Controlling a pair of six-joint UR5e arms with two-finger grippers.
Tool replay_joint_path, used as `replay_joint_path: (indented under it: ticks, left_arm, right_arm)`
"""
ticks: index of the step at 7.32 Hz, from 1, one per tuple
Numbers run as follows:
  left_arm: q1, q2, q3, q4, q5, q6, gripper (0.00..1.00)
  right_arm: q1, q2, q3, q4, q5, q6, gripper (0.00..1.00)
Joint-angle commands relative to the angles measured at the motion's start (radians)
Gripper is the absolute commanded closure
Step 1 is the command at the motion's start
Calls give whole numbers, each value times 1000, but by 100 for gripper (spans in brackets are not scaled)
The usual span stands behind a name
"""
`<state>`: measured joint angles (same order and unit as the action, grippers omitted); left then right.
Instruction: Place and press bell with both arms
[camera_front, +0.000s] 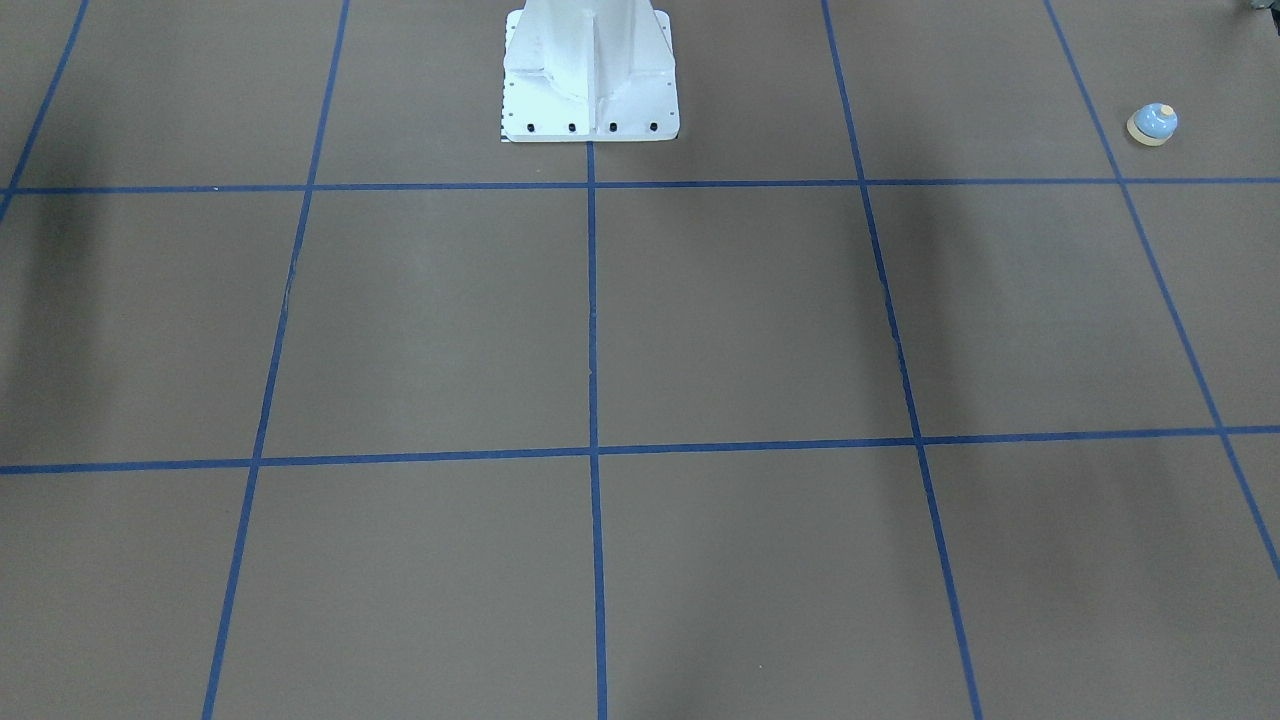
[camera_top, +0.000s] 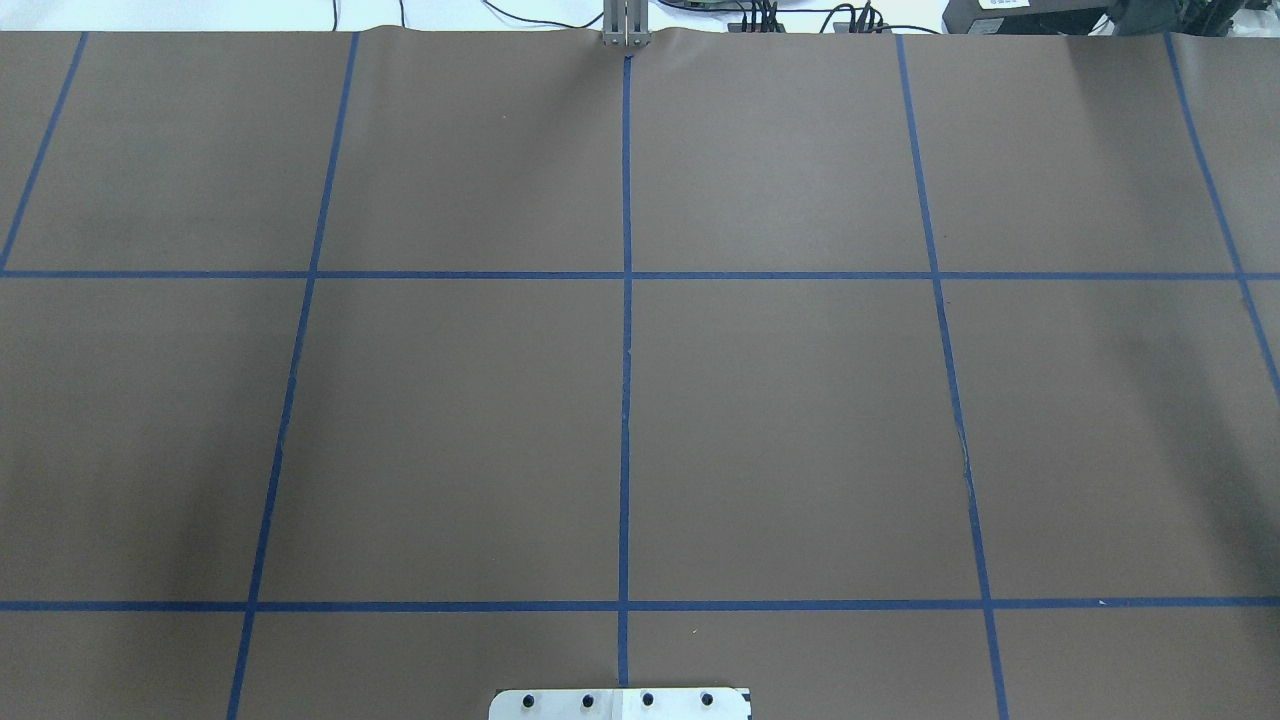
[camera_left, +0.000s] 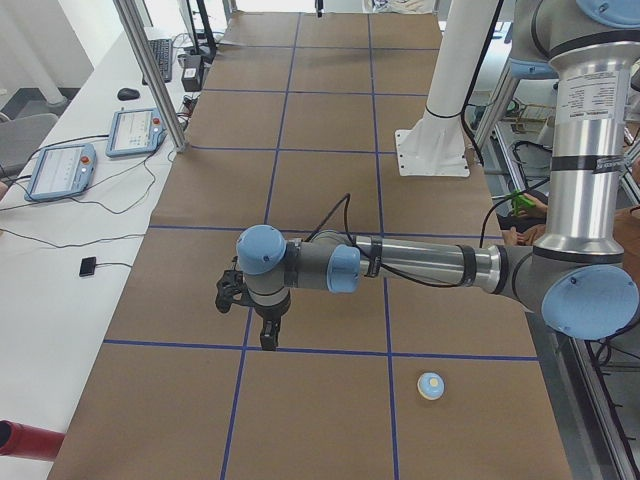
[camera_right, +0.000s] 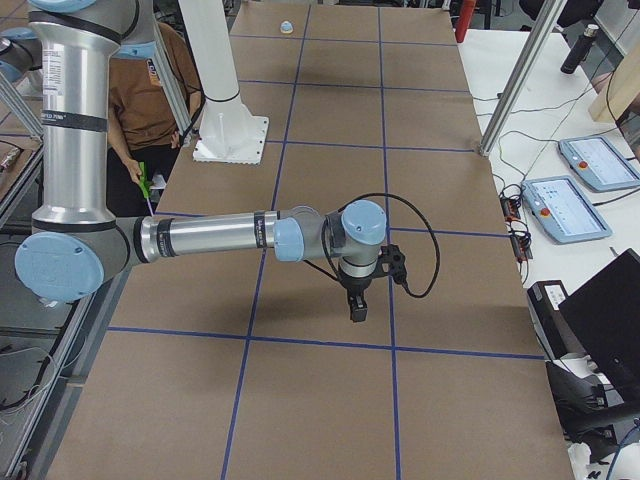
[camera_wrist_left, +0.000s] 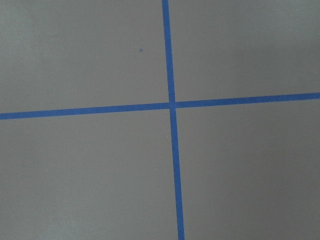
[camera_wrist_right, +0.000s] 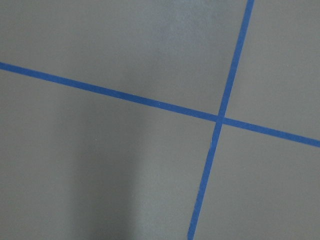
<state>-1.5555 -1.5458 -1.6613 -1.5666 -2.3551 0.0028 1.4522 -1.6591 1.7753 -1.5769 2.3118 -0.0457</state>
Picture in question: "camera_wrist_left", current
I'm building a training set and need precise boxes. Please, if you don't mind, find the crossing blue tape line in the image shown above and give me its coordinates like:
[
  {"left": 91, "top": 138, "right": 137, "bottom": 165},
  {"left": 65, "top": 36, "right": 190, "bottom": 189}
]
[{"left": 0, "top": 92, "right": 320, "bottom": 120}]

